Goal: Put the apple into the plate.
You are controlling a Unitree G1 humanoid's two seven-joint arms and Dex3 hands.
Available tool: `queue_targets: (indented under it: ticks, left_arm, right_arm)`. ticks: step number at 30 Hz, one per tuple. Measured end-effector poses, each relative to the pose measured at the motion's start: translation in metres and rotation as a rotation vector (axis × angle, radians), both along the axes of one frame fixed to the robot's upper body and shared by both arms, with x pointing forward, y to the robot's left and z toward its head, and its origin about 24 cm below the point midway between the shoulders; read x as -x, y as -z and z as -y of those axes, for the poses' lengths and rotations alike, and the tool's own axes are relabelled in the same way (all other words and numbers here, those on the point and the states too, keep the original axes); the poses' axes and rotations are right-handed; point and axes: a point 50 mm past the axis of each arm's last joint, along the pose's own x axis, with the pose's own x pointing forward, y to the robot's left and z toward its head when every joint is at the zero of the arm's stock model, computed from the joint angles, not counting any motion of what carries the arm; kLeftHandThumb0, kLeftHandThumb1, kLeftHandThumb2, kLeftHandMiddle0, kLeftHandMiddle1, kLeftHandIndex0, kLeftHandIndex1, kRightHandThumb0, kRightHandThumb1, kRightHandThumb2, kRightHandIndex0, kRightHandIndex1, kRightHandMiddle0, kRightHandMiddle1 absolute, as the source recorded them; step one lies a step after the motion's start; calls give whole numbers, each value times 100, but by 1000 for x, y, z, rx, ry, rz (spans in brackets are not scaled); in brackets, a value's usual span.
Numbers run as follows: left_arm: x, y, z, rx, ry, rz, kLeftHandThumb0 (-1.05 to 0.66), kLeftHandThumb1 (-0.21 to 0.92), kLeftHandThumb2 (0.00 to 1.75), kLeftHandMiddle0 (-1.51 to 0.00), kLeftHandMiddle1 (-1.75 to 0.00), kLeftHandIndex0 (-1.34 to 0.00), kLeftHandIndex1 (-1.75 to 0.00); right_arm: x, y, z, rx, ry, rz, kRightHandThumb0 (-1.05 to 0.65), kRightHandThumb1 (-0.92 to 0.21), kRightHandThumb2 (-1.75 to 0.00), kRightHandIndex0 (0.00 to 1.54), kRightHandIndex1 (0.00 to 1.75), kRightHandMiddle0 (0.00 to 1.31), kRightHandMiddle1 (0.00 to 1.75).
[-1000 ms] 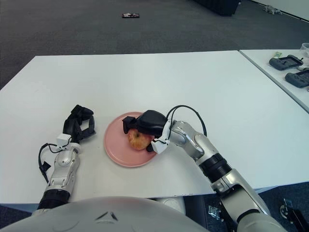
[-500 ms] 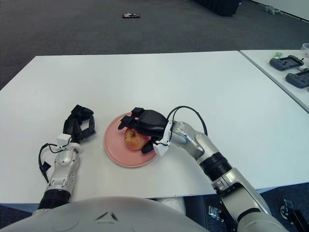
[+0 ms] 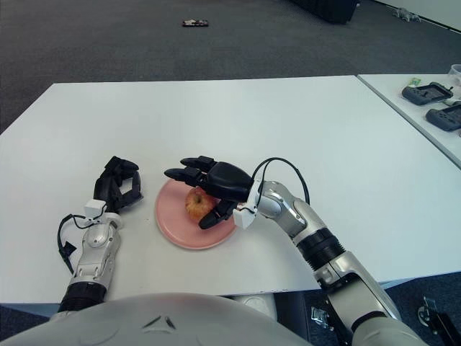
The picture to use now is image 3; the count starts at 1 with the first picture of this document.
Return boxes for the black furniture block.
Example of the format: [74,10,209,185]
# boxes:
[291,0,357,25]

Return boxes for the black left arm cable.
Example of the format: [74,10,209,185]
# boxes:
[56,213,91,275]

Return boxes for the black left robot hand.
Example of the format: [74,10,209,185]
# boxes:
[93,156,145,216]

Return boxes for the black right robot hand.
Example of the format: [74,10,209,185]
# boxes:
[164,155,253,230]

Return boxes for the red yellow apple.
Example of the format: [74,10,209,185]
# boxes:
[184,186,220,221]

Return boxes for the black metal caster frame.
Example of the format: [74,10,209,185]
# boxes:
[417,296,461,346]

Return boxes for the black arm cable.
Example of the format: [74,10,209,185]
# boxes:
[56,213,91,275]
[250,157,310,206]

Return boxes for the pink round plate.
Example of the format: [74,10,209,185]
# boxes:
[154,178,238,251]

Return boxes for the grey robot torso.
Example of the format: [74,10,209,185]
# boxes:
[0,292,314,346]

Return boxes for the metal floor bracket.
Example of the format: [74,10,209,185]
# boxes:
[310,306,334,331]

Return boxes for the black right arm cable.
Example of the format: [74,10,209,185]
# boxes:
[250,157,310,206]

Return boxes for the grey handheld controller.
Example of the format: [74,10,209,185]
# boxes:
[401,81,454,106]
[425,105,461,133]

